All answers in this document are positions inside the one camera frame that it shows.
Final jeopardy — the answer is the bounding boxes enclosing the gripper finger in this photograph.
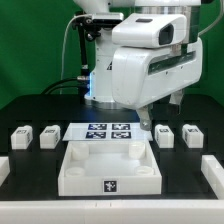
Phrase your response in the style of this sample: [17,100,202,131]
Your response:
[137,105,152,131]
[169,90,184,114]

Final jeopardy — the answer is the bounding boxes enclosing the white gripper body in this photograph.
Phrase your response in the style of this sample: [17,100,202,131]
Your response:
[112,39,203,109]

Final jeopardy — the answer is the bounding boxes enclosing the white square tabletop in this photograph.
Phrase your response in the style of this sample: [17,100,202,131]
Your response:
[58,140,162,196]

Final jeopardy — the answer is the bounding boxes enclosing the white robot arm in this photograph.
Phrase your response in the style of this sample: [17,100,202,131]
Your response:
[73,0,213,131]

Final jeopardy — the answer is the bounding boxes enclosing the marker sheet with tags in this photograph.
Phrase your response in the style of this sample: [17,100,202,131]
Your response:
[63,123,153,141]

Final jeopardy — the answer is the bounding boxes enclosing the white right fence piece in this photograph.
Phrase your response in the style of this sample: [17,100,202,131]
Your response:
[201,155,224,200]

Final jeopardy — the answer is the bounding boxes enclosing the white fence piece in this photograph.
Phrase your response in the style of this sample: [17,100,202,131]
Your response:
[0,157,10,186]
[201,155,224,200]

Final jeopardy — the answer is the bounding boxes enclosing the white front fence bar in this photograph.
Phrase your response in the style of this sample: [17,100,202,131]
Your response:
[0,200,224,224]

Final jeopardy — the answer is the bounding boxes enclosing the white left fence piece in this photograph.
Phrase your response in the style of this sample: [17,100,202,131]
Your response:
[0,157,10,186]

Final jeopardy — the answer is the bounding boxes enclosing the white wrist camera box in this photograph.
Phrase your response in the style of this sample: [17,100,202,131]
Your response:
[112,13,187,48]

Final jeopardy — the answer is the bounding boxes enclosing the black cables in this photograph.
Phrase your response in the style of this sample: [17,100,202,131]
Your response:
[40,77,92,95]

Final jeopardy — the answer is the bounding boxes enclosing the camera on black stand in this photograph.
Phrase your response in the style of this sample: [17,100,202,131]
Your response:
[72,12,124,100]

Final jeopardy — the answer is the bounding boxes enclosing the white cable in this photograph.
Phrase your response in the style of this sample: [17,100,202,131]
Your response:
[59,14,92,94]

